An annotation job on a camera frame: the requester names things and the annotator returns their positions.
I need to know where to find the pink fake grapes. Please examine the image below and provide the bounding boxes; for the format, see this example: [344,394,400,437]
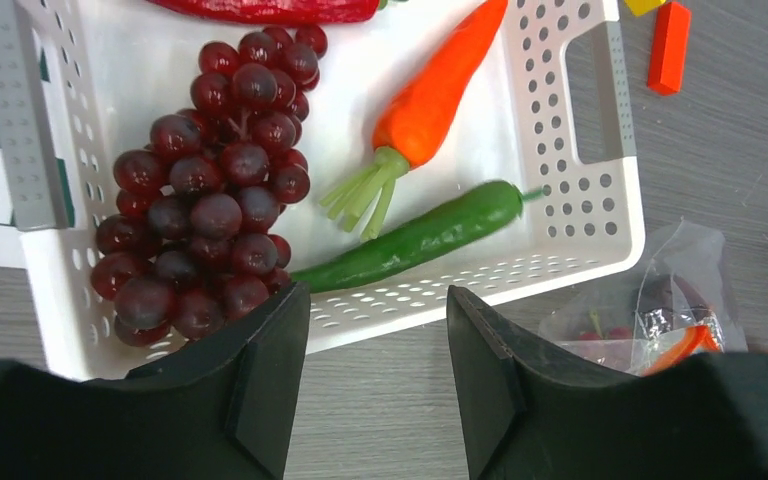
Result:
[573,310,634,341]

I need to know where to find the white plastic basket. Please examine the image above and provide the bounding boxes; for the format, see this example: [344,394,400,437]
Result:
[0,1,645,380]

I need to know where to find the orange fake carrot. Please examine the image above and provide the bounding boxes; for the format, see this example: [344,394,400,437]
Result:
[320,0,508,241]

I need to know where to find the purple fake grapes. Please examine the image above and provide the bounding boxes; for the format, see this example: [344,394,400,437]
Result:
[90,25,328,347]

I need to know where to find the green fake chili pepper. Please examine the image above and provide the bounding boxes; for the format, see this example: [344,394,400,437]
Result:
[290,180,544,293]

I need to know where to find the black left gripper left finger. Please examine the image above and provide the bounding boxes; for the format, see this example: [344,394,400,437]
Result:
[0,283,310,479]

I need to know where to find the yellow block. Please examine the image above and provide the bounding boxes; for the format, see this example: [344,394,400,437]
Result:
[624,0,666,17]

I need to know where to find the red rectangular block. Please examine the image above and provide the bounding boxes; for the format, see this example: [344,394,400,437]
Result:
[647,1,692,96]

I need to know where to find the clear zip top bag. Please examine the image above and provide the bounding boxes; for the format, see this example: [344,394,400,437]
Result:
[539,220,748,376]

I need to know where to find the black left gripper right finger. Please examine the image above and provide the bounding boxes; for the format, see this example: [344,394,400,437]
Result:
[446,286,768,479]

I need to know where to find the red fake chili pepper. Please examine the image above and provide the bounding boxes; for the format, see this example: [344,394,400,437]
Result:
[151,0,390,26]

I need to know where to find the dark red fake plum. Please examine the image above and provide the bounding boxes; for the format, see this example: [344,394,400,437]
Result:
[637,274,712,332]

